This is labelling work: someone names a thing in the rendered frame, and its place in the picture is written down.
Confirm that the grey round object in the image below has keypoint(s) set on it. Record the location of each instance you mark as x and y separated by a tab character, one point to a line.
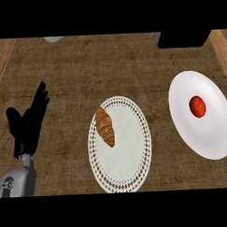
53	38

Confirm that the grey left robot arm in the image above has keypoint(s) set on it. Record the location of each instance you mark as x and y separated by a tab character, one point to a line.
18	181

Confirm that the brown croissant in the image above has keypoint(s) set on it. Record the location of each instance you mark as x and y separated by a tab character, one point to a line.
105	126

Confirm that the white plate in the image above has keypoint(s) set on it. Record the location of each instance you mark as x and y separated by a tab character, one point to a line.
198	130

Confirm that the black appliance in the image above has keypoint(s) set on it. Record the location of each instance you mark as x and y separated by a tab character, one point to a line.
182	39

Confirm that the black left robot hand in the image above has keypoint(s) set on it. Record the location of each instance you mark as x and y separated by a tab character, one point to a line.
29	125

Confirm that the white lace placemat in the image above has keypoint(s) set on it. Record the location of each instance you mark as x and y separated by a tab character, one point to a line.
124	149

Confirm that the red tomato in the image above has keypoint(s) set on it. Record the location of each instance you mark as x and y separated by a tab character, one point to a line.
197	106

